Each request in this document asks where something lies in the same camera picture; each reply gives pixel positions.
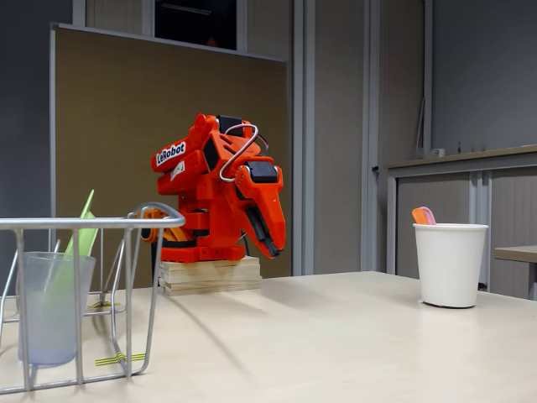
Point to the orange gripper black servo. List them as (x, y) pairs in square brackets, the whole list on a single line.
[(265, 198)]

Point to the pink plastic fork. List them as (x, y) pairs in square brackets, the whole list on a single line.
[(431, 217)]

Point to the green plastic plate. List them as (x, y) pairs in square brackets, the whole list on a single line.
[(84, 235)]

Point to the clear grey plastic cup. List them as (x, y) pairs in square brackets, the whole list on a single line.
[(50, 319)]

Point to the orange LeRobot robot arm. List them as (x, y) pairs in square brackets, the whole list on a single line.
[(197, 197)]

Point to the orange plastic utensil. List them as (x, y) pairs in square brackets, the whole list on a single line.
[(419, 217)]

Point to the stacked wooden base block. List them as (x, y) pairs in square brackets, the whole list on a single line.
[(210, 277)]

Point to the light orange clamp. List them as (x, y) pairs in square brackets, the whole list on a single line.
[(156, 213)]

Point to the brown partition board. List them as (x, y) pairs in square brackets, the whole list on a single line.
[(117, 126)]

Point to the grey sideboard cabinet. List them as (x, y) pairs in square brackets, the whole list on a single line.
[(440, 193)]

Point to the small white box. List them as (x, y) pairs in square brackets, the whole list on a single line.
[(436, 153)]

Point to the short yellow black tape marker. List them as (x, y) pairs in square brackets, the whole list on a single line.
[(100, 305)]

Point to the white paper cup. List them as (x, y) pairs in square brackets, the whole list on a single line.
[(449, 264)]

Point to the dark window pane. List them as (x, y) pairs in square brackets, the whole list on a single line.
[(193, 25)]

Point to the long yellow black tape marker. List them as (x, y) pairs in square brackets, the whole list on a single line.
[(107, 361)]

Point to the grey side table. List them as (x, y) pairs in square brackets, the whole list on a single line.
[(516, 253)]

